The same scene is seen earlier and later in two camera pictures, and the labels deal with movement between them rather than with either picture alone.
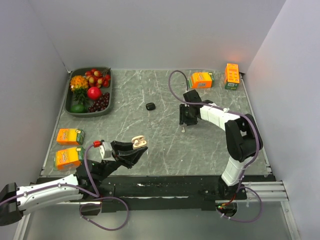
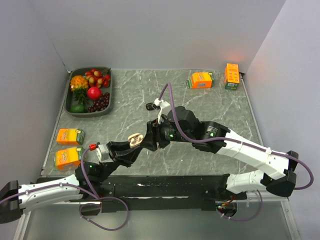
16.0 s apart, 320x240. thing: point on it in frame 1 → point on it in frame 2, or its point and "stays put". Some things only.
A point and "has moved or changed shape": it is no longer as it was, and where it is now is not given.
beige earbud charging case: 138,141 has moved or changed shape
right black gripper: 183,107 → 153,134
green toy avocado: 78,108 stays put
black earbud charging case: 150,106 stays put
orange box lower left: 69,158 stays put
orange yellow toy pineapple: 79,84 stays put
